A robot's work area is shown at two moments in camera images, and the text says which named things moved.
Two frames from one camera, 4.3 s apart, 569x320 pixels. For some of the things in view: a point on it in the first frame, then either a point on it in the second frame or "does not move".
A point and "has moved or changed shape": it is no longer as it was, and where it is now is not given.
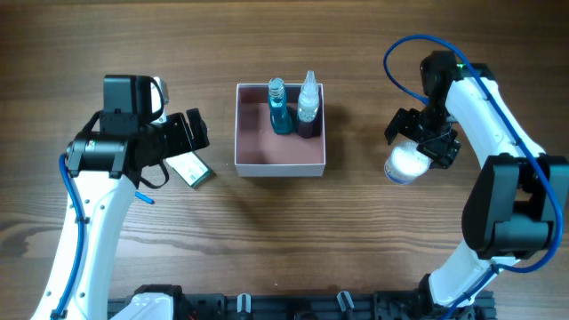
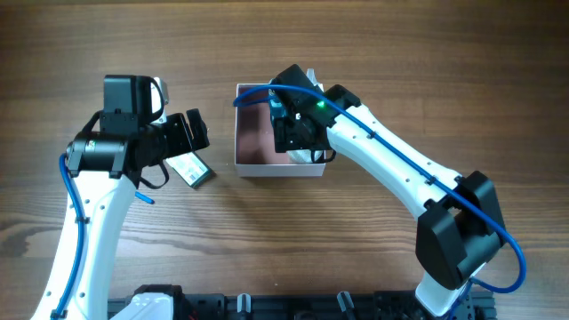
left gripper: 180,132 does not move
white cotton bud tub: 407,164 has moved or changed shape
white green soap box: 191,167 does not move
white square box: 260,151 does not move
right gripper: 423,131 to 284,139
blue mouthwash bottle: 280,116 does not move
